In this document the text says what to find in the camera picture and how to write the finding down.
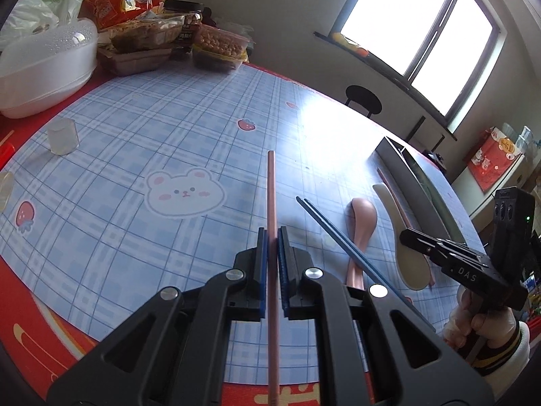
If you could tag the white lidded plastic container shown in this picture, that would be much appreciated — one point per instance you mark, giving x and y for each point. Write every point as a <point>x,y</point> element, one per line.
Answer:
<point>46,63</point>

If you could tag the blue plaid table mat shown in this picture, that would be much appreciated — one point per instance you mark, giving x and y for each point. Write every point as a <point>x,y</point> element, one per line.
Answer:
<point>126,143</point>

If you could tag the white speckled spoon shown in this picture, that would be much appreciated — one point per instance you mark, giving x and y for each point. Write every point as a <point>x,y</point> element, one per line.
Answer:
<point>412,262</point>

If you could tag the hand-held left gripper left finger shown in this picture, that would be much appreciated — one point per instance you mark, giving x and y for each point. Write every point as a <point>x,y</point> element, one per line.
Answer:
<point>262,270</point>

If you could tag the clear box of round nuts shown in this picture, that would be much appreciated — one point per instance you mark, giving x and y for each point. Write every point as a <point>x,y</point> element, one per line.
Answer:
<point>219,42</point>

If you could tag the pink spoon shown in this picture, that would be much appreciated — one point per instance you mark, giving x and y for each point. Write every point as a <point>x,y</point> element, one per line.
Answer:
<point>363,215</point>

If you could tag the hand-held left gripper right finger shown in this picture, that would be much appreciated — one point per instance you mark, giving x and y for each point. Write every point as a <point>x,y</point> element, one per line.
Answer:
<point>282,270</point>

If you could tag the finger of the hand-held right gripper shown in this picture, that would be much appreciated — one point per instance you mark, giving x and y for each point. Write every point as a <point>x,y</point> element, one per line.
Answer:
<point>416,241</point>

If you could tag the clear box of brown food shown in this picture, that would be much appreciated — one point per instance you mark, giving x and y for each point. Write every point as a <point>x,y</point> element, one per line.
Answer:
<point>148,34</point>

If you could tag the yellow orange object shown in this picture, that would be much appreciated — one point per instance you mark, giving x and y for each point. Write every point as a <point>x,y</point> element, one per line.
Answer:
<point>351,44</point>

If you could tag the metal utensil tray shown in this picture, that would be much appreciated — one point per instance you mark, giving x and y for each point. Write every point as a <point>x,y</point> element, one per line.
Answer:
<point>422,186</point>

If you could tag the clear box of dark food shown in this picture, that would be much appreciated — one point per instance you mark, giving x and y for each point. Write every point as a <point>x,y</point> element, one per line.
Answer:
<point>215,64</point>

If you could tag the window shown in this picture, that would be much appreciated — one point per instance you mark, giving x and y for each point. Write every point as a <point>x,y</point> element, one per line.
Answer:
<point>422,8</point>

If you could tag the black lidded jar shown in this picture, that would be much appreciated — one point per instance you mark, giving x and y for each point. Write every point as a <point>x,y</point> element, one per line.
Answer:
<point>184,21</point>

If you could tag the white cabinet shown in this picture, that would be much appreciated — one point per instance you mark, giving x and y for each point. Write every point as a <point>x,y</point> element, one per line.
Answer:
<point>477,194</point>

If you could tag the white plastic bag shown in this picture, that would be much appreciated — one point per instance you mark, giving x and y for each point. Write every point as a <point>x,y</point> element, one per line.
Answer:
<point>29,17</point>

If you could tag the blue chopstick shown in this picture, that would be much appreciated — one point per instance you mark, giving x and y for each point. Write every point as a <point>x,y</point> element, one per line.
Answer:
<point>329,229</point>
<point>346,240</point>

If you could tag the pink chopstick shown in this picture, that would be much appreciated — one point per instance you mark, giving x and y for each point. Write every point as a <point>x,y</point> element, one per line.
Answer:
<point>381,177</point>
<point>271,194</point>

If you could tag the small clear plastic cup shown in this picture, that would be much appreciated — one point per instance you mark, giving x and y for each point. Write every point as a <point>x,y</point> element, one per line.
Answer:
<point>63,137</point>

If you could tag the red gift bag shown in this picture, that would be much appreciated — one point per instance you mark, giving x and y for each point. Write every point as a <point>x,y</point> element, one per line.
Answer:
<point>494,160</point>

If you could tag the person's right hand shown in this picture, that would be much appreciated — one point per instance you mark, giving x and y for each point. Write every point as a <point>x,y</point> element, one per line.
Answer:
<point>458,325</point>

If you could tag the person's right forearm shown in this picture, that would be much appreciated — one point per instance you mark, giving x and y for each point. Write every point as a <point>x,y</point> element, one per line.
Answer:
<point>503,355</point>

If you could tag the brown paper food tray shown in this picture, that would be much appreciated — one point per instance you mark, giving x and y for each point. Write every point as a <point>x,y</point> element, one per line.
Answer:
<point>135,61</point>

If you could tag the black round chair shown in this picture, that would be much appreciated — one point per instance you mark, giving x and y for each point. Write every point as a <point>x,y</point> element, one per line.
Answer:
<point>363,97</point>

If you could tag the black metal frame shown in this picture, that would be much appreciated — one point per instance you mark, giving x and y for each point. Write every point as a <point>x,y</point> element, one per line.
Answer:
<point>422,135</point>

